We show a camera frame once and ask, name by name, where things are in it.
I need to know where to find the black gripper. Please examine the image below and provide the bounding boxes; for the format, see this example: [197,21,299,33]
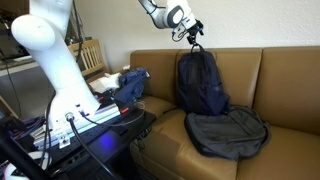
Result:
[181,18,205,48]

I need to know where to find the navy blue backpack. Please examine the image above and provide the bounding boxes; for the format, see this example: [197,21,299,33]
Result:
[176,43,231,117]

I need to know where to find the blue denim jeans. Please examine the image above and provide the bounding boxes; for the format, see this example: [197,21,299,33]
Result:
[114,67,150,103]

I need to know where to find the red and black clamp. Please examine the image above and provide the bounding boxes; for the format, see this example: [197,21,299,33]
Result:
[114,99,138,116]

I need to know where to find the white cloth tote bag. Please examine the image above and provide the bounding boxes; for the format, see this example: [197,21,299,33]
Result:
[88,72,122,94]

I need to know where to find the grey backpack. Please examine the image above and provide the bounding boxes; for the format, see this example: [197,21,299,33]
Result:
[183,105,272,161]

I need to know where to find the light wooden chair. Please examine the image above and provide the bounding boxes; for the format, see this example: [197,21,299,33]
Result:
[67,38,110,80]

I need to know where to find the tan leather sofa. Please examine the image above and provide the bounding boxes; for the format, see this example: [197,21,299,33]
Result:
[129,46,320,180]

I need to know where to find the black robot table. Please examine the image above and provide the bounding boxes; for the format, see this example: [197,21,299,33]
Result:
[0,105,157,180]

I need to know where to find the grey desk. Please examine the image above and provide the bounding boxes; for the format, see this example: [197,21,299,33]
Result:
[0,53,40,78]

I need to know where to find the black tripod pole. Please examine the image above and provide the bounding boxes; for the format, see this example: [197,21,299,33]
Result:
[0,128,45,180]

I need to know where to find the thin white charger cable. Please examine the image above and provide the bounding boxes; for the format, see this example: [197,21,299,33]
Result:
[134,99,147,112]

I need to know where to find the thin black cable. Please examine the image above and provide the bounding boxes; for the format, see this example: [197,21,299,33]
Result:
[79,99,147,128]

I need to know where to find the aluminium mounting rail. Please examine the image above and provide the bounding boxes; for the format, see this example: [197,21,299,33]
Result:
[32,102,122,150]

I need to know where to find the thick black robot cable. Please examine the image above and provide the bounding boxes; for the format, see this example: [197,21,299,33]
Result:
[64,112,125,180]

